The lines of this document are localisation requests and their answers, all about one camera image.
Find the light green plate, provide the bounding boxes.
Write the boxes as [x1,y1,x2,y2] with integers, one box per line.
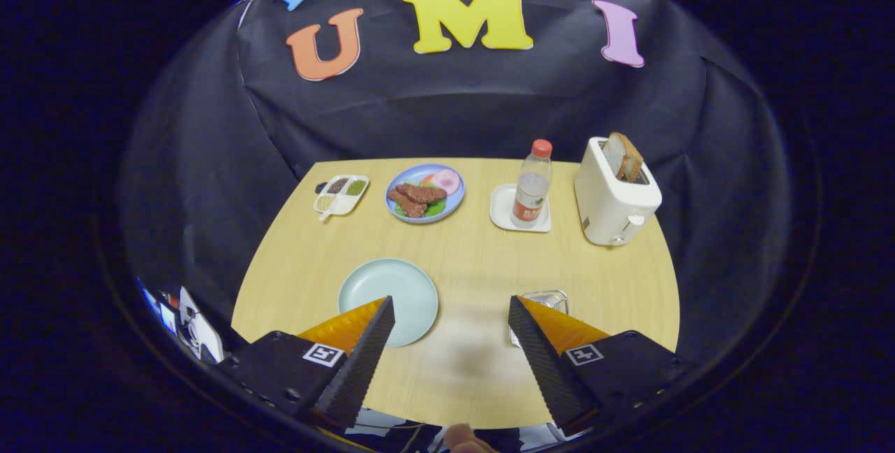
[338,258,440,348]

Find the white square coaster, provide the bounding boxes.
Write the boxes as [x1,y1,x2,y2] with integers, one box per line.
[489,183,552,233]

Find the toast slice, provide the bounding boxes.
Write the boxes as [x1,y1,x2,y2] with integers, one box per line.
[603,132,645,183]

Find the metal wire cutlery rack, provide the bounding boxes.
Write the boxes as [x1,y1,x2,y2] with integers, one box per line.
[510,290,569,349]

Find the pink ham slice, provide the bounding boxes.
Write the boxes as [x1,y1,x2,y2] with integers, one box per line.
[431,169,462,196]

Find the white flat panel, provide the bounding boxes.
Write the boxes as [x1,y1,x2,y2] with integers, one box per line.
[178,287,226,364]

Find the blue plate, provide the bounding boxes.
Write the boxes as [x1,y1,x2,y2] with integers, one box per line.
[385,164,466,224]

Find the white toaster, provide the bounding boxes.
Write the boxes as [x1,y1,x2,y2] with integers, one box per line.
[574,136,663,247]

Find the white divided condiment dish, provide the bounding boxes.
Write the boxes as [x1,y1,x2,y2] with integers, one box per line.
[313,174,371,222]

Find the brown meat strip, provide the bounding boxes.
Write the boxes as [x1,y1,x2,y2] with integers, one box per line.
[388,191,429,219]
[395,184,448,205]

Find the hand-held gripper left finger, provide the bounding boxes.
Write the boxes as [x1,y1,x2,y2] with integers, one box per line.
[217,295,396,431]

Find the green lettuce leaf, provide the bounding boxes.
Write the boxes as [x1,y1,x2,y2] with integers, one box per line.
[394,177,448,220]

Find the red-capped water bottle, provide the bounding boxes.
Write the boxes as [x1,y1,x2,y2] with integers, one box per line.
[510,138,554,229]

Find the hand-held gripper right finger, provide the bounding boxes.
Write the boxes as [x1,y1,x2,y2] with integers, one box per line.
[508,294,689,433]

